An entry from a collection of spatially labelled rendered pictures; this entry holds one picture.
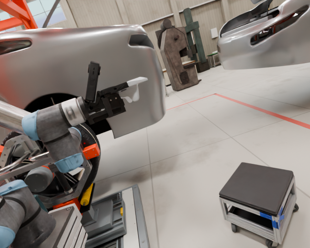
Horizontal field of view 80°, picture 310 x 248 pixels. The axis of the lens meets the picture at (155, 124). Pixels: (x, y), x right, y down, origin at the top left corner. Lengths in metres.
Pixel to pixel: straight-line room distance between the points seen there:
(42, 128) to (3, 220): 0.28
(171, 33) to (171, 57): 0.79
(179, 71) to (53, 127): 6.77
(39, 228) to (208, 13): 12.35
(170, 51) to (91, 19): 6.17
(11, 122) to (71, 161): 0.24
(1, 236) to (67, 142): 0.29
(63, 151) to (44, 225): 0.37
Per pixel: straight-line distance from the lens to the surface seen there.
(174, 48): 7.20
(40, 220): 0.87
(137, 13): 11.93
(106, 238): 1.78
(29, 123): 0.58
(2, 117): 0.73
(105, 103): 0.55
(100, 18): 12.05
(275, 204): 1.32
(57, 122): 0.56
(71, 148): 0.59
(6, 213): 0.72
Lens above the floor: 1.27
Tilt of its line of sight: 17 degrees down
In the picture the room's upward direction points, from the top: 19 degrees counter-clockwise
